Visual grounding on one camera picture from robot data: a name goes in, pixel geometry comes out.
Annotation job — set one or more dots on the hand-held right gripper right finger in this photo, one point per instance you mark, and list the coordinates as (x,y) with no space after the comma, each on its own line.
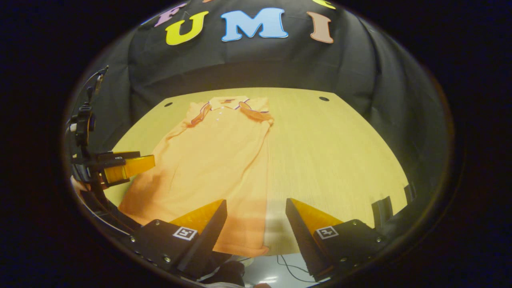
(304,244)

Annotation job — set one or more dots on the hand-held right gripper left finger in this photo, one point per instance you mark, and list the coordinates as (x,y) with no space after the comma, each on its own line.
(206,240)

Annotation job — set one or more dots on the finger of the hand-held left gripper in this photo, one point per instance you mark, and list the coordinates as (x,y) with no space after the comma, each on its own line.
(120,154)
(128,168)

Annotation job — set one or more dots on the orange T-shirt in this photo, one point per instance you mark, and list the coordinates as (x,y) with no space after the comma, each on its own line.
(216,160)

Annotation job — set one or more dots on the dark object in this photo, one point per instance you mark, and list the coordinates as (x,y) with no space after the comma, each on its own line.
(226,274)

